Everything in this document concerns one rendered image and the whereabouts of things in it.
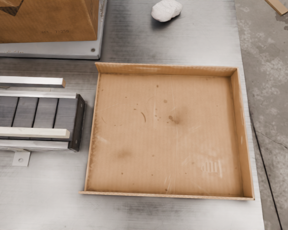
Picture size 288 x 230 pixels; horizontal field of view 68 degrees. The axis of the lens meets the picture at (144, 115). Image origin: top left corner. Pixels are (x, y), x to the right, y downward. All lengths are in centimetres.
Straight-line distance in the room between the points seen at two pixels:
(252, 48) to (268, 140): 66
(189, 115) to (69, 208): 29
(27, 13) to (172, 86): 32
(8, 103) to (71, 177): 18
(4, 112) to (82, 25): 23
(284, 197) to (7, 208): 131
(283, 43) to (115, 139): 159
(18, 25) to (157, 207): 45
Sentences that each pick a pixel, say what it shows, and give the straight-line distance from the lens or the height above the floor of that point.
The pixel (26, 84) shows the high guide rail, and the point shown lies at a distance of 38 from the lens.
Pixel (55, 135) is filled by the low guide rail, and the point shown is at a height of 91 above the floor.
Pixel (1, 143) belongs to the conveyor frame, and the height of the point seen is 88.
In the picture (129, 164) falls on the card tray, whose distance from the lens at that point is 43.
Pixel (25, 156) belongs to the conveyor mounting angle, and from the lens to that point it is 49.
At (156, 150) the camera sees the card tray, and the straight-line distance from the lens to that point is 43.
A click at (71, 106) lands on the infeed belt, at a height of 88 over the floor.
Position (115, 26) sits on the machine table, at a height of 83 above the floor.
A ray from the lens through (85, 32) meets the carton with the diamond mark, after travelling 51.
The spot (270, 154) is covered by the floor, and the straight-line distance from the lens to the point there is 147.
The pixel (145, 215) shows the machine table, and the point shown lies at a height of 83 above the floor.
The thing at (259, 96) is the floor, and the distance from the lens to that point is 156.
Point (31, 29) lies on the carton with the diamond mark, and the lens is 54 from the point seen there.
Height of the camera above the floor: 126
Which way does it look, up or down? 71 degrees down
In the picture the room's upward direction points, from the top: straight up
